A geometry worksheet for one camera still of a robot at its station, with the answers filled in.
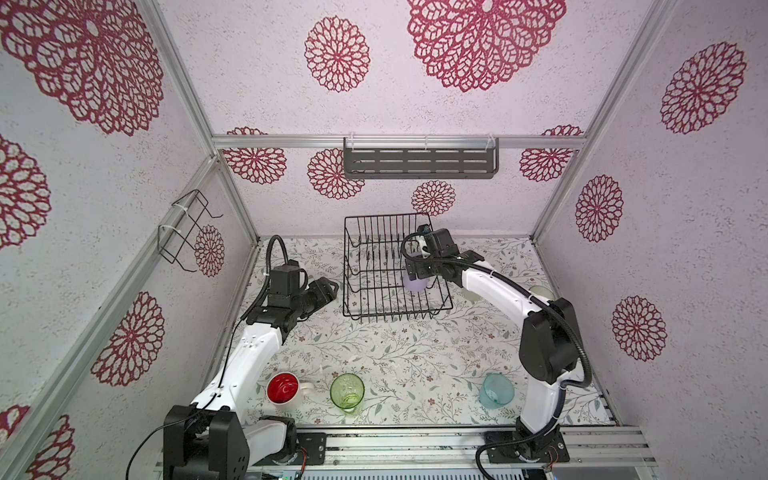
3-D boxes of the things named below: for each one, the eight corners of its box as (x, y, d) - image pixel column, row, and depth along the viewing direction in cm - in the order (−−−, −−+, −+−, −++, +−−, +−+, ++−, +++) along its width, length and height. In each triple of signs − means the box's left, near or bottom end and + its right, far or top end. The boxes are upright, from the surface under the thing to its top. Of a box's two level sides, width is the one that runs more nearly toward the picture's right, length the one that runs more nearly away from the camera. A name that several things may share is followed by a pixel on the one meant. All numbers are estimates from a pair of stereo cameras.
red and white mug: (271, 411, 82) (262, 402, 75) (278, 381, 87) (270, 371, 80) (309, 411, 82) (303, 402, 75) (314, 381, 87) (308, 371, 80)
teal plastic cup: (479, 409, 82) (489, 399, 75) (475, 384, 86) (483, 372, 79) (505, 409, 82) (517, 399, 75) (499, 384, 86) (509, 372, 79)
